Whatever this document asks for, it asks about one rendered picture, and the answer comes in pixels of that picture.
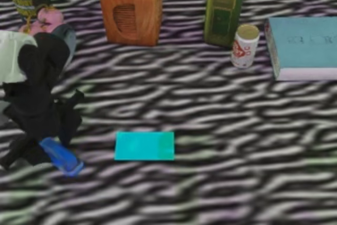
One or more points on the tall green carton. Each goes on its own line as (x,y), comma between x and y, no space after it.
(223,9)

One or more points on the orange wooden box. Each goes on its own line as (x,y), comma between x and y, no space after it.
(131,9)

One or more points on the light blue book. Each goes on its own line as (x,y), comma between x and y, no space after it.
(305,48)

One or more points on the blue translucent block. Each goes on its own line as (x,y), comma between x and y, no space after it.
(63,157)

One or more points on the cyan card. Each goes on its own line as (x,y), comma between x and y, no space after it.
(144,146)

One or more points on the pink plush toy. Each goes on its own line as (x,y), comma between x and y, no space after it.
(44,19)

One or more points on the grey blue bowl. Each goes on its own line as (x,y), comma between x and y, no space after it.
(67,36)

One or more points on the white can with red print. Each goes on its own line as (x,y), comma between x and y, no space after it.
(244,47)

